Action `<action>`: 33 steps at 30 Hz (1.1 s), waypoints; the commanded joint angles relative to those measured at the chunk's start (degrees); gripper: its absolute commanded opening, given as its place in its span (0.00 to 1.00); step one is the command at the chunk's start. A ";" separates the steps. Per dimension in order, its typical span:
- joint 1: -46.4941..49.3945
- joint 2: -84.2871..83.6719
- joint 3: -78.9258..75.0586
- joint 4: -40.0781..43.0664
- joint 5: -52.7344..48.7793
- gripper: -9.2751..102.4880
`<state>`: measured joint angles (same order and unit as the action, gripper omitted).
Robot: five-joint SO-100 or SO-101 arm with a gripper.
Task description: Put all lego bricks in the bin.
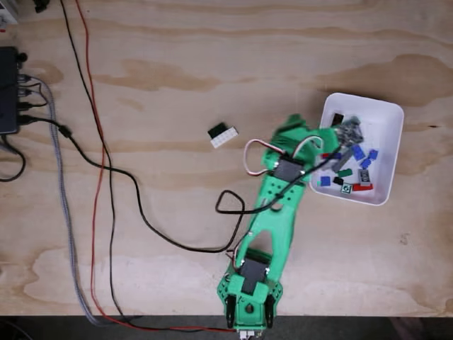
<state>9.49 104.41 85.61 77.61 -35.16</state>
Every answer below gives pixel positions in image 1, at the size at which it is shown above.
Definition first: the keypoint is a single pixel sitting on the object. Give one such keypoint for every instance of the black camera circuit board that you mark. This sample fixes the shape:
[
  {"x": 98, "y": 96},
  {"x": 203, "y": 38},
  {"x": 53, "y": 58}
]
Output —
[{"x": 350, "y": 132}]

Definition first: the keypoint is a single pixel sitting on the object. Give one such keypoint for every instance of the white box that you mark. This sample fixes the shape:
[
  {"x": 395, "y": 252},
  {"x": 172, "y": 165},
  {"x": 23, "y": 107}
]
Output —
[{"x": 7, "y": 12}]

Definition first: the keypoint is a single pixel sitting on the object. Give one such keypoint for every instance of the long blue lego brick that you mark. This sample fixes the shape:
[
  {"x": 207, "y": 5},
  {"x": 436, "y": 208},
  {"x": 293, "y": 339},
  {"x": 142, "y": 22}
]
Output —
[
  {"x": 358, "y": 151},
  {"x": 336, "y": 156}
]

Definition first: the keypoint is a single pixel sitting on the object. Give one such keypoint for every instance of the long red lego brick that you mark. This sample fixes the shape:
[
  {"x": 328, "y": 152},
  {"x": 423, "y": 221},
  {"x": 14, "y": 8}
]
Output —
[{"x": 364, "y": 187}]

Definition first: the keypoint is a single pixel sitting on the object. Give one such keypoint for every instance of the long dark grey lego plate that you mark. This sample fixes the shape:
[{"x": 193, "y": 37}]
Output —
[{"x": 345, "y": 160}]

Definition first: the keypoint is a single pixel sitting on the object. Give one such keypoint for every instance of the brown lego plate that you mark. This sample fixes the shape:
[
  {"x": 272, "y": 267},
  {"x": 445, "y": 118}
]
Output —
[{"x": 337, "y": 118}]

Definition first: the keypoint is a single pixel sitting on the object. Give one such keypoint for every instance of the grey lego brick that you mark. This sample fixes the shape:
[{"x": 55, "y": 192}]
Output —
[
  {"x": 354, "y": 119},
  {"x": 364, "y": 175}
]

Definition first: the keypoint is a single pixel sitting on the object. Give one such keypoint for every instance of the small black lego brick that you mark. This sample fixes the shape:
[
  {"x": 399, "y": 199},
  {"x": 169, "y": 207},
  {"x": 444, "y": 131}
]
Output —
[{"x": 338, "y": 181}]

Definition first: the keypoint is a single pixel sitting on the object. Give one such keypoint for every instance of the small green square lego brick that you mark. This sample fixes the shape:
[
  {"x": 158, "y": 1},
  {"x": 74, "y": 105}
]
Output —
[{"x": 346, "y": 188}]

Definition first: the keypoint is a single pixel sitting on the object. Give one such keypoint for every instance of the dark green lego plate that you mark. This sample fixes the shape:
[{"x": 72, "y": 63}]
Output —
[{"x": 216, "y": 129}]

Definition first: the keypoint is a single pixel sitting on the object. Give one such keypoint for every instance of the small red lego brick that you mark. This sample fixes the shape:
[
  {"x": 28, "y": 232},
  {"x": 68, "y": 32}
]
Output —
[{"x": 326, "y": 155}]

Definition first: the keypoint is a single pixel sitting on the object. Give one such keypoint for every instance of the white lego brick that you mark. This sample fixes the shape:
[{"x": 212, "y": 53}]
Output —
[{"x": 225, "y": 138}]

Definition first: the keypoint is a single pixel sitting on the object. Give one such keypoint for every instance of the dark grey USB hub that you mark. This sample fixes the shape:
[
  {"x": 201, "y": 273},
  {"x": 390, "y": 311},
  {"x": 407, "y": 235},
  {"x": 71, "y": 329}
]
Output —
[{"x": 8, "y": 88}]

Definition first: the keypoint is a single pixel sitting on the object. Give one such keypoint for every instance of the white plastic bin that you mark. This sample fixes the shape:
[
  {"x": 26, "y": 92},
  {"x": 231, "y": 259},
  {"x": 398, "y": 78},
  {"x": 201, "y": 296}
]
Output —
[{"x": 384, "y": 141}]

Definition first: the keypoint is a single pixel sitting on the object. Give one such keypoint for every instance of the black clamp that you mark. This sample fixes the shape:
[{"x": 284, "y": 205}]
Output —
[{"x": 41, "y": 5}]

